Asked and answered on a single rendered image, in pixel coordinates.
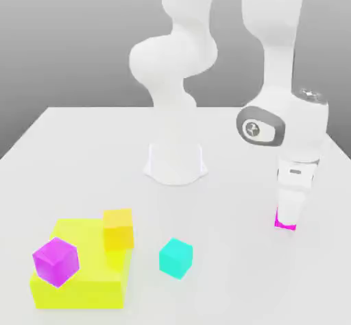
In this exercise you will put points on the small magenta cube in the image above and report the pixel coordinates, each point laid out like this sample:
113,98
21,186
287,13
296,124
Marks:
278,222

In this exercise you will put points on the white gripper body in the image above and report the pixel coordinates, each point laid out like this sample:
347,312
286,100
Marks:
290,201

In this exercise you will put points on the large yellow box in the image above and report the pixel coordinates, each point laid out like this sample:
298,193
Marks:
90,289

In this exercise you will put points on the small cyan cube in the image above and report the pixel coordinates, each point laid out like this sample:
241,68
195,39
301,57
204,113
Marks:
175,257

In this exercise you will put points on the small purple cube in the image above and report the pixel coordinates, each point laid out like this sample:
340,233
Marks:
56,263

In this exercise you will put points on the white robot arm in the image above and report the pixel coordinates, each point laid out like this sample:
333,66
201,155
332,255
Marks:
175,56

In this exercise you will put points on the small orange cube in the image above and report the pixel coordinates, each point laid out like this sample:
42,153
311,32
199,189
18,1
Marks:
118,231

